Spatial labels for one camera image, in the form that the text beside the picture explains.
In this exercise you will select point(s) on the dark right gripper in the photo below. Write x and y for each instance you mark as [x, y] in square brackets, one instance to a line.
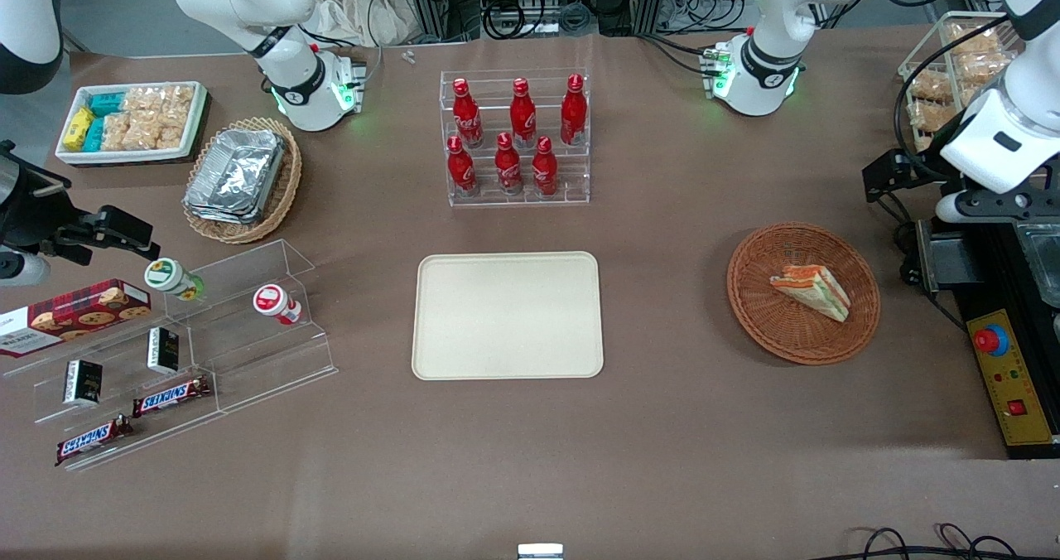
[35, 209]

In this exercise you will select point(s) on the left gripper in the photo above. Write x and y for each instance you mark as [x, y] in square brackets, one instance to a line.
[917, 170]

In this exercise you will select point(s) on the triangular sandwich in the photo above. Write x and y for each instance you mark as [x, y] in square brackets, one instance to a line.
[816, 291]

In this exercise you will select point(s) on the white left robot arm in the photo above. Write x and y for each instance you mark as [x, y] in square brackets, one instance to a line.
[770, 55]

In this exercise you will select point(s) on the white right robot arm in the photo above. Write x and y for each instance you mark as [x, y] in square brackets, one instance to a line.
[298, 88]

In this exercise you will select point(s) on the white rectangular snack tray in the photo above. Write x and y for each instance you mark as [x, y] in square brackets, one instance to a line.
[190, 121]

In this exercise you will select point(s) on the brown round wicker basket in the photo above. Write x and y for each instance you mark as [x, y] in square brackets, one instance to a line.
[795, 336]

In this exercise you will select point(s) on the light oval wicker basket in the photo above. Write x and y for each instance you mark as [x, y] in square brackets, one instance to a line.
[286, 187]

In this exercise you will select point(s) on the beige plastic serving tray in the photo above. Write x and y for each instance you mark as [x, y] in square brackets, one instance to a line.
[507, 316]

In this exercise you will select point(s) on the bagged fried snack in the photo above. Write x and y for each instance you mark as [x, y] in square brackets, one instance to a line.
[929, 86]
[981, 67]
[927, 115]
[973, 41]

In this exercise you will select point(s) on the red tartan cookie box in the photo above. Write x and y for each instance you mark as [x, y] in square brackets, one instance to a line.
[74, 316]

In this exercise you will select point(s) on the green lidded yogurt cup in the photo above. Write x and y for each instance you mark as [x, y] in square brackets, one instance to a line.
[170, 277]

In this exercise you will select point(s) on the grey metal side box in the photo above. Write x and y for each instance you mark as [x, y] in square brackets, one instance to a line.
[944, 258]

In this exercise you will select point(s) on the teal snack packet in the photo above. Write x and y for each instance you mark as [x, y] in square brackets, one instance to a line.
[94, 134]
[108, 103]

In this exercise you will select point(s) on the clear bag of crackers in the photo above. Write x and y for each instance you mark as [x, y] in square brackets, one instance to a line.
[157, 132]
[178, 100]
[142, 100]
[118, 132]

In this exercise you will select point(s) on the yellow snack packet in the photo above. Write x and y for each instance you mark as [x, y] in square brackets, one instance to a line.
[79, 129]

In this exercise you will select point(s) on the small black carton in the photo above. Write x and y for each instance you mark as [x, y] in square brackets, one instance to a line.
[163, 350]
[83, 382]

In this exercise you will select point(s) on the black appliance with yellow panel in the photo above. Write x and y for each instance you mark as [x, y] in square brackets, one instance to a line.
[994, 278]

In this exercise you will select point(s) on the stacked aluminium foil containers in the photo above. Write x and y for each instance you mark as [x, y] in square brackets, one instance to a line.
[236, 175]

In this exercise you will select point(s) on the clear acrylic step shelf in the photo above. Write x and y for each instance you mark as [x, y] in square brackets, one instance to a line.
[265, 353]
[124, 394]

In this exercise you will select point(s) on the snickers chocolate bar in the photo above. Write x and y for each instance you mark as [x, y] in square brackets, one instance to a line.
[91, 440]
[170, 396]

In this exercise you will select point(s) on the steel pan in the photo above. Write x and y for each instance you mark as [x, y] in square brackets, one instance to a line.
[1045, 258]

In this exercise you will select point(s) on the red lidded yogurt cup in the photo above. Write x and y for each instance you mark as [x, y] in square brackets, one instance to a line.
[273, 301]

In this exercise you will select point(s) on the red emergency stop button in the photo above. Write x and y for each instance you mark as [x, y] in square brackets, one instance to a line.
[990, 340]

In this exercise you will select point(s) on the clear acrylic bottle rack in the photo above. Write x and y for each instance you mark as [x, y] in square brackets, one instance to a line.
[571, 175]

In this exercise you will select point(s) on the red cola bottle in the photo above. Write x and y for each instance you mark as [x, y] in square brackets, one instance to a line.
[468, 117]
[508, 166]
[544, 171]
[522, 117]
[461, 171]
[573, 113]

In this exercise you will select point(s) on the crumpled beige cloth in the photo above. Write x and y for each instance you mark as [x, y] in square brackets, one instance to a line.
[356, 9]

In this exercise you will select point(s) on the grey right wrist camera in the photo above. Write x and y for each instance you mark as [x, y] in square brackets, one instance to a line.
[21, 268]

